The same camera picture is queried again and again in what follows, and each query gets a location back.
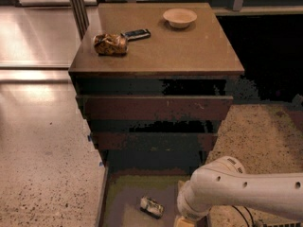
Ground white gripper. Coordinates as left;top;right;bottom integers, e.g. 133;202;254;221
173;216;197;227

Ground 7up soda can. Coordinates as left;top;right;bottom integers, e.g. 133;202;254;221
140;196;164;218

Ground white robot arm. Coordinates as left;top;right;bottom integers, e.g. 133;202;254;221
177;156;303;222

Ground open bottom drawer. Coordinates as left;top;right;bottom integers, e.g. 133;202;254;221
96;162;202;227

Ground middle drawer dark brown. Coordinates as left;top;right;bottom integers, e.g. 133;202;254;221
91;131;218;151

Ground drawer dark brown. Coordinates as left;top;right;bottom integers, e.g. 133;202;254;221
91;131;218;151
76;96;233;121

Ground top drawer dark brown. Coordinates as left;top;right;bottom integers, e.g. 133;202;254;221
76;96;233;121

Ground brown drawer cabinet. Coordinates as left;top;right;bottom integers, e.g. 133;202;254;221
68;2;246;227

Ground grey power strip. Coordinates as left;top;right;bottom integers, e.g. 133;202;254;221
254;219;303;227

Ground crumpled brown snack bag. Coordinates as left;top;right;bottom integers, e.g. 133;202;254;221
94;34;128;56

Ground white ceramic bowl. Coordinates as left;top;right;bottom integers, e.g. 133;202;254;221
163;9;197;29

